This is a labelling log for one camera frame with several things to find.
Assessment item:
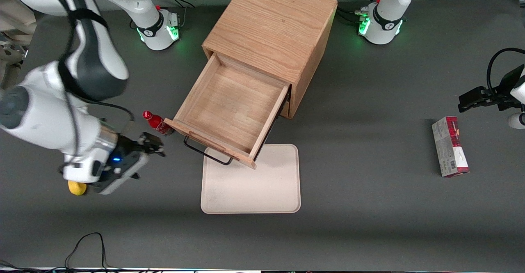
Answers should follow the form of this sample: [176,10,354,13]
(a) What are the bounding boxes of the black left arm base cables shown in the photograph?
[336,0,384,25]

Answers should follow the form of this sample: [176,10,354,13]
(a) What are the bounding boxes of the grey and red carton box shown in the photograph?
[431,116,470,178]

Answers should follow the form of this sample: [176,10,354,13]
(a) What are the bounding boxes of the black wire drawer handle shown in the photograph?
[183,135,235,166]

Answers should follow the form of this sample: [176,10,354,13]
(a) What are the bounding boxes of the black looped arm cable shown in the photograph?
[486,48,525,93]

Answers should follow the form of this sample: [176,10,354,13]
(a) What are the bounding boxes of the wooden drawer cabinet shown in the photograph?
[202,0,339,119]

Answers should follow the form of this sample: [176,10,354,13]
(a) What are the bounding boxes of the black arm base cables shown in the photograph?
[129,0,196,30]
[336,0,384,25]

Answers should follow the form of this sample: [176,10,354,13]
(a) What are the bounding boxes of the wooden drawer front panel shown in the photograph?
[277,94,292,119]

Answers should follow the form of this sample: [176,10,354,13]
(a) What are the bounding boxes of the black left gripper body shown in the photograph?
[484,65,525,112]

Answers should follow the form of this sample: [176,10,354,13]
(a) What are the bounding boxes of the black cable on table edge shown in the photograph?
[0,232,154,273]

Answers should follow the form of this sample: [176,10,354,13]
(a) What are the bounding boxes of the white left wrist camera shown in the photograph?
[507,112,525,130]

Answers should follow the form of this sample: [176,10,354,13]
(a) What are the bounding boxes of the red soda bottle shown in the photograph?
[142,110,175,137]

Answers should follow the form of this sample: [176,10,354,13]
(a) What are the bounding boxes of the beige rectangular tray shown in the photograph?
[200,144,301,214]

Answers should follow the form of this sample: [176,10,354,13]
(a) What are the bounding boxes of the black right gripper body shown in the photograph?
[102,135,147,172]

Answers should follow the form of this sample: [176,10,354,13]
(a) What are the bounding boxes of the wooden drawer with open-top box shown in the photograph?
[164,53,292,170]

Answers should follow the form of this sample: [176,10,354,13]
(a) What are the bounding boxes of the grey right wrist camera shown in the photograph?
[94,154,149,195]

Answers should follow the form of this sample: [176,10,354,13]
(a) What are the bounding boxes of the black right arm base cables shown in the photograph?
[129,0,196,30]

